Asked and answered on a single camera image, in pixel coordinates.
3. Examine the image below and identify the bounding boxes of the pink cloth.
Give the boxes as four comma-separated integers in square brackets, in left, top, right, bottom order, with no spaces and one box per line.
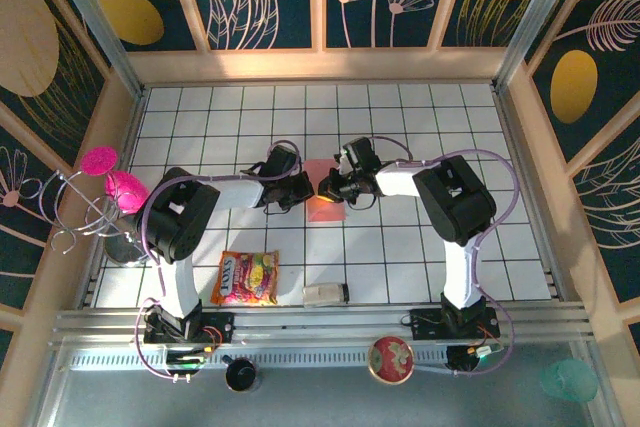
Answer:
[302,159,348,224]

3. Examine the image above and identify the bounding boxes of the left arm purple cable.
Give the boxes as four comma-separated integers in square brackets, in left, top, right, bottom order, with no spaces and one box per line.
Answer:
[133,140,303,382]

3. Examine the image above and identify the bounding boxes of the clear jar with black lid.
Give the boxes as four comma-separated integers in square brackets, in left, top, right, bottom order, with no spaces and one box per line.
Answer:
[302,282,350,308]

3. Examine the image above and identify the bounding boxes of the silver wire rack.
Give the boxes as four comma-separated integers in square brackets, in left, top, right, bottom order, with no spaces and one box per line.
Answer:
[38,169,131,253]

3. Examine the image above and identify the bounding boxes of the orange candy bag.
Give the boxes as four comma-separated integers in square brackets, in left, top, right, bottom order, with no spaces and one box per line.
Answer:
[210,249,280,307]

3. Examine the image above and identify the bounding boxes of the aluminium frame post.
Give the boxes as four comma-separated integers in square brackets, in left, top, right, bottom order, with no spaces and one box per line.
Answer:
[492,0,584,91]
[42,0,146,98]

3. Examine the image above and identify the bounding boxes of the green plastic cup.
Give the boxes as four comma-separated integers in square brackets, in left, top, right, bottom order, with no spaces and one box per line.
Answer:
[539,359,599,403]

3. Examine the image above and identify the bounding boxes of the small electronics board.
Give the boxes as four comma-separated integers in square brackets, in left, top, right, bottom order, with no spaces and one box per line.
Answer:
[446,341,506,373]
[164,344,211,373]

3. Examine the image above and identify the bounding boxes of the black mug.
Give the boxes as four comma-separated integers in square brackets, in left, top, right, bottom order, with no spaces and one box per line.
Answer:
[221,354,261,393]

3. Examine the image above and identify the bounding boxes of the flat magenta fuzzy disc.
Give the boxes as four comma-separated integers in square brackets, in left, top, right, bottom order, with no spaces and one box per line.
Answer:
[81,145,119,177]

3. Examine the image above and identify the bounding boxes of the shiny metal bowl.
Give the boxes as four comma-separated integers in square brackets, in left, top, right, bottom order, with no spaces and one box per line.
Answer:
[103,234,149,268]

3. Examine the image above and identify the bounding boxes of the slotted grey cable tray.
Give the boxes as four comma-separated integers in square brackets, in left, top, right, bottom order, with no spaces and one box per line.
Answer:
[67,346,451,372]

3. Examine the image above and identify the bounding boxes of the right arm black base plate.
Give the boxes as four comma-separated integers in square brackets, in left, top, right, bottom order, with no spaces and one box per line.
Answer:
[399,307,500,341]

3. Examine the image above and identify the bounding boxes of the red strawberry bowl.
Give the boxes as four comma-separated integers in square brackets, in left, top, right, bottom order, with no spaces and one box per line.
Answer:
[367,335,415,386]

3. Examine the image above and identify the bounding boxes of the round magenta fuzzy ball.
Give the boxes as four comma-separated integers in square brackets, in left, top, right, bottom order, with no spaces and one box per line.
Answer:
[103,170,150,213]

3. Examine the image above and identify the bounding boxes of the aluminium mounting rail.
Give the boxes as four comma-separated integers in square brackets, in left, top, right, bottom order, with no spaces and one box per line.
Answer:
[49,301,594,348]

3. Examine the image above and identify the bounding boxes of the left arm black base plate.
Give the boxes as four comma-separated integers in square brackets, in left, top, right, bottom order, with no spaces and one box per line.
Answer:
[143,311,236,346]

